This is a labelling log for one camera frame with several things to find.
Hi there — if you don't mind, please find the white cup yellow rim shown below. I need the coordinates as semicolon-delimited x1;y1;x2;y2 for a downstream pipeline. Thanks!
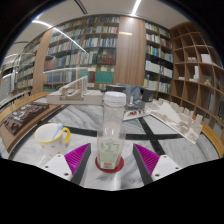
33;122;72;158

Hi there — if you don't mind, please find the clear plastic bottle white cap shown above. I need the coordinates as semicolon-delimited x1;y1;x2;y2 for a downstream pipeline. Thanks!
96;91;128;171

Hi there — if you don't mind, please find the beige ramp architectural model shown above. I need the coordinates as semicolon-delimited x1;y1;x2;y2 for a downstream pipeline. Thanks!
46;75;104;107

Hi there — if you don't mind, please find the grey building architectural model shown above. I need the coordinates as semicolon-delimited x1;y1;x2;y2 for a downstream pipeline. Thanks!
106;83;156;121

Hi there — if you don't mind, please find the wooden cubby shelf unit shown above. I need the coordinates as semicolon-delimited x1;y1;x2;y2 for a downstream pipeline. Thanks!
169;21;224;121

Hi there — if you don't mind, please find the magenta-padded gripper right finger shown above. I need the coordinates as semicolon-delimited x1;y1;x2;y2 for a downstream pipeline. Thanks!
132;143;183;186

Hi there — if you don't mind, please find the white city architectural model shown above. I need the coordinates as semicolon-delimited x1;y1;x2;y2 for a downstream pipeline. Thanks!
145;97;205;145

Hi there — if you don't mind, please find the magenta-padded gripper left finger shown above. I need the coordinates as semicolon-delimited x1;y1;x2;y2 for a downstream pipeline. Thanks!
41;142;92;186

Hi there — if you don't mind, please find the light blue spoon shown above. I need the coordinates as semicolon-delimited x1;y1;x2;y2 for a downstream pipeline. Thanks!
49;122;65;141

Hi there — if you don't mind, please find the narrow bookshelf with books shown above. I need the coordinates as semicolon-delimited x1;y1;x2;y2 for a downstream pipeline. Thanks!
143;21;175;96

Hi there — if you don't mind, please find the brown model on wooden board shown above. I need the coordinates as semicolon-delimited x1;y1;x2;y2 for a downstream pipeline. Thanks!
0;101;61;153

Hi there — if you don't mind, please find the distant bookshelf with books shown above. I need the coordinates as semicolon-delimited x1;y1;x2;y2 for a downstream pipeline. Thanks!
12;42;38;95

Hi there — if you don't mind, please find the white ceiling light strip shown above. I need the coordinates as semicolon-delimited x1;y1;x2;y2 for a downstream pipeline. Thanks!
130;0;144;17

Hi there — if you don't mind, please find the wide bookshelf with books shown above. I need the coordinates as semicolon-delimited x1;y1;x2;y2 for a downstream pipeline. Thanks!
42;15;121;93

